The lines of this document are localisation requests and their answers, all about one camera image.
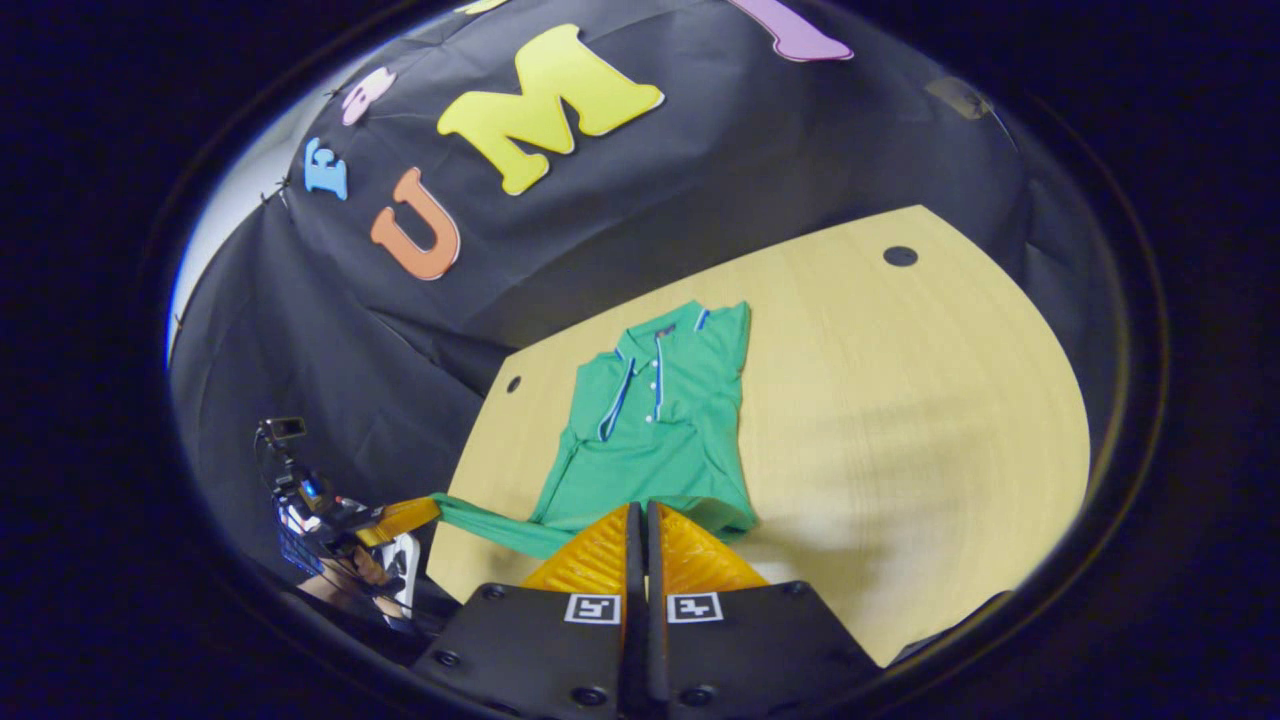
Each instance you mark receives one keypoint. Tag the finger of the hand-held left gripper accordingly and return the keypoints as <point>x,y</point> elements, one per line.
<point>405,517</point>

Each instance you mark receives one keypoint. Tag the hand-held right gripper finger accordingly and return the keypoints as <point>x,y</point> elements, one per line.
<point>654,570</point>
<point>634,570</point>

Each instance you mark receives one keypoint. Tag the green T-shirt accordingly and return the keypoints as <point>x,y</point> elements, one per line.
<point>650,440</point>

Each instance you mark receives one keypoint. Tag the black backdrop cloth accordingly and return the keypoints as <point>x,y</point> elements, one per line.
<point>700,160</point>

